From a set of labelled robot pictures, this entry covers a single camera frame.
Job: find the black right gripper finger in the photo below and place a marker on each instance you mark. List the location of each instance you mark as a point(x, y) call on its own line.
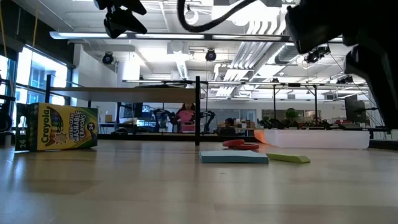
point(382, 81)

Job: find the black lab robot arm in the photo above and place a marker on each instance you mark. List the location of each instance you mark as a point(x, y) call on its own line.
point(207, 119)
point(161, 118)

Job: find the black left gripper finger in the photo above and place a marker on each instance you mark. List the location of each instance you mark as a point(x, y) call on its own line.
point(124, 6)
point(124, 25)

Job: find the long ceiling light bar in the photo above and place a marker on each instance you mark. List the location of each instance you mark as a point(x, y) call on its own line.
point(171, 36)

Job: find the person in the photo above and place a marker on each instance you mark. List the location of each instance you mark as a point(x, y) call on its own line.
point(228, 126)
point(186, 119)

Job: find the black aluminium frame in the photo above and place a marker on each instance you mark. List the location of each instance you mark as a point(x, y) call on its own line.
point(155, 137)

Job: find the yellow green crayon box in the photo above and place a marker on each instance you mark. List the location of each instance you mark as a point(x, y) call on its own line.
point(62, 127)

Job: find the clear pencil case orange lid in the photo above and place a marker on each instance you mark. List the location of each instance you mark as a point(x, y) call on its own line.
point(320, 139)

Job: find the yellow green eraser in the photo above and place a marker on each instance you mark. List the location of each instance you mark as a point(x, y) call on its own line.
point(289, 158)

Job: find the blue sticky note pad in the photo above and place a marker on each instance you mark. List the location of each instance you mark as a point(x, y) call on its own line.
point(233, 157)

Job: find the black computer monitor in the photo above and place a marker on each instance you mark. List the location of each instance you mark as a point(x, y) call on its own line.
point(356, 110)

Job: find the wooden shelf with black posts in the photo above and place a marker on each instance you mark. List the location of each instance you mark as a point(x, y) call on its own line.
point(124, 95)

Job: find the black hanging camera rig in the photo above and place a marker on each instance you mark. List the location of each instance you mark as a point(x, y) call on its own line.
point(315, 55)

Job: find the potted green office plant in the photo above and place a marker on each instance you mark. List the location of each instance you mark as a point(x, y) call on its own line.
point(291, 113)

